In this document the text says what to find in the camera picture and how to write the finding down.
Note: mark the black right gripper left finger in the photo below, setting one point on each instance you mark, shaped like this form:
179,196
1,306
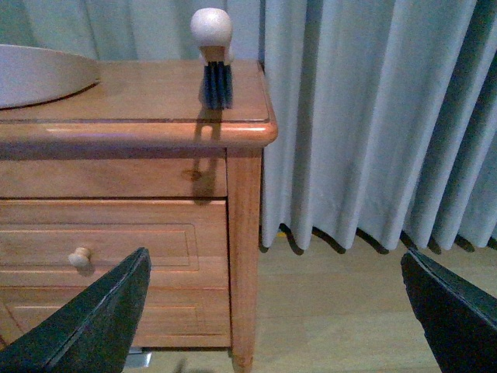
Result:
91,333

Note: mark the wooden drawer knob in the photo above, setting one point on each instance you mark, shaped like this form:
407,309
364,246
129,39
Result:
80,258

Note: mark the beige plastic dustpan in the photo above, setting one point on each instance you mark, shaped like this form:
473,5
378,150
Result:
32,75

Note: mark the white handled black bristle brush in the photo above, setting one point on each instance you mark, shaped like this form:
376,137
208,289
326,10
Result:
212,31

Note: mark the wooden nightstand cabinet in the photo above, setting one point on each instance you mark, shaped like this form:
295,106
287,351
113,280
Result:
137,161

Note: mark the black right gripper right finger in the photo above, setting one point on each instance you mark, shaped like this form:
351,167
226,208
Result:
458,318

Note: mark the light grey curtain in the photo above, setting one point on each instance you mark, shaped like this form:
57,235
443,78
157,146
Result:
386,113

